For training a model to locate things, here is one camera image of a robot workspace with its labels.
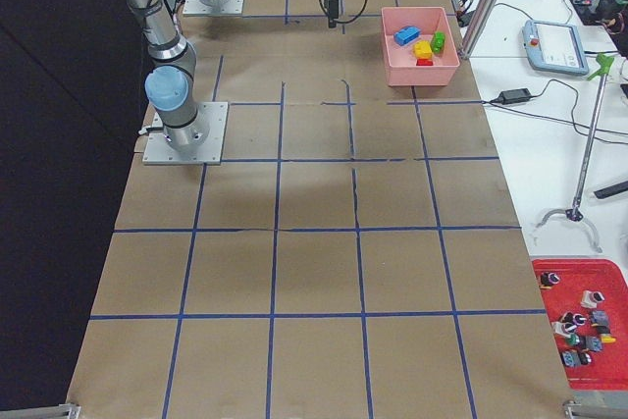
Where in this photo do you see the blue toy block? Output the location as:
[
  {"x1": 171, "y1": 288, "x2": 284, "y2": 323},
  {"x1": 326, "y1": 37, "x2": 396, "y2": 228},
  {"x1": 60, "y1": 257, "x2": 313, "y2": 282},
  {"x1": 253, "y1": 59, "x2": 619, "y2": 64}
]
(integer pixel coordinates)
[{"x1": 393, "y1": 26, "x2": 421, "y2": 46}]

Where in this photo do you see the yellow toy block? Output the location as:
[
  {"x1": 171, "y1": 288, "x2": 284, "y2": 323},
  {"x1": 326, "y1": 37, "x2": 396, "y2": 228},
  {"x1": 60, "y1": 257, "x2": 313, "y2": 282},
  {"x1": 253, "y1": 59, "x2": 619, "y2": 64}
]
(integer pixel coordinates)
[{"x1": 413, "y1": 40, "x2": 433, "y2": 59}]

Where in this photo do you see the red toy block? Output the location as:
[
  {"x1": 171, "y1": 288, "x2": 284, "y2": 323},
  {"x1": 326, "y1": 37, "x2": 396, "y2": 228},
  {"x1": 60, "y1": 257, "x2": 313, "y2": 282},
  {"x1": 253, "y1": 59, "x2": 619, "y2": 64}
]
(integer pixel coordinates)
[{"x1": 416, "y1": 58, "x2": 434, "y2": 67}]

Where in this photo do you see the green toy block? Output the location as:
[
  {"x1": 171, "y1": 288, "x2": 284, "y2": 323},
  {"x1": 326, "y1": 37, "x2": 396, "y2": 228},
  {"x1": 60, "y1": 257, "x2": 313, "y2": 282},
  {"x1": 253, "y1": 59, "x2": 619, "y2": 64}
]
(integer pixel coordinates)
[{"x1": 430, "y1": 30, "x2": 446, "y2": 55}]

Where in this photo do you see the pink plastic box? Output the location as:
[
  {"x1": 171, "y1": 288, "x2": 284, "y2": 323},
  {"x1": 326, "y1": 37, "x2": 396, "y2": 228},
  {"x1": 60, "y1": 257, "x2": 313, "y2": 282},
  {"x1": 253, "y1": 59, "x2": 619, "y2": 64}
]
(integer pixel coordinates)
[{"x1": 382, "y1": 7, "x2": 459, "y2": 86}]

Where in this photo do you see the black power adapter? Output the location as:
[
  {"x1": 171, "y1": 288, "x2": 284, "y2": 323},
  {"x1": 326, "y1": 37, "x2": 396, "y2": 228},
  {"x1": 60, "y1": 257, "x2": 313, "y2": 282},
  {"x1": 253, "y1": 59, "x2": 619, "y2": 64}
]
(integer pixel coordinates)
[{"x1": 497, "y1": 88, "x2": 533, "y2": 105}]

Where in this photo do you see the teach pendant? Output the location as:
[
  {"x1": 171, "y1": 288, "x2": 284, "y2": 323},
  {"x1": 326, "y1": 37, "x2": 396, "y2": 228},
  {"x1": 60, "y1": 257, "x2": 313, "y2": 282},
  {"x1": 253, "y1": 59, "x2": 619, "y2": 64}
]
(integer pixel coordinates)
[{"x1": 522, "y1": 20, "x2": 589, "y2": 76}]

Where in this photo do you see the reacher grabber tool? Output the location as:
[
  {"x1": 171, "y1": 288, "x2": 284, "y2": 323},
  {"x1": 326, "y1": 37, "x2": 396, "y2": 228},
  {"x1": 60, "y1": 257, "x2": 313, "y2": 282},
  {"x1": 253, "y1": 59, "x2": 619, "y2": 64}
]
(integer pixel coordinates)
[{"x1": 535, "y1": 53, "x2": 614, "y2": 254}]

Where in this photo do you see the red parts tray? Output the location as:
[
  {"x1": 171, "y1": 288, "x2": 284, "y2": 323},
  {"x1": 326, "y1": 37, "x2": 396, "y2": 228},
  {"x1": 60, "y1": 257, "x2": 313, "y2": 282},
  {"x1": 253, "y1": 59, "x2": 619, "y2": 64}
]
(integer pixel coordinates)
[{"x1": 533, "y1": 258, "x2": 627, "y2": 391}]

